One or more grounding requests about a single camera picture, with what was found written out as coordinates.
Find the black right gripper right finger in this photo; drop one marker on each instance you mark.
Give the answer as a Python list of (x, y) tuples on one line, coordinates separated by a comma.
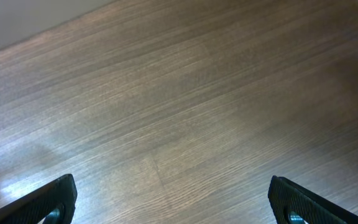
[(292, 203)]

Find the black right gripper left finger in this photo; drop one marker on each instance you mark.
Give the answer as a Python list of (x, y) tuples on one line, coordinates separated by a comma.
[(52, 203)]

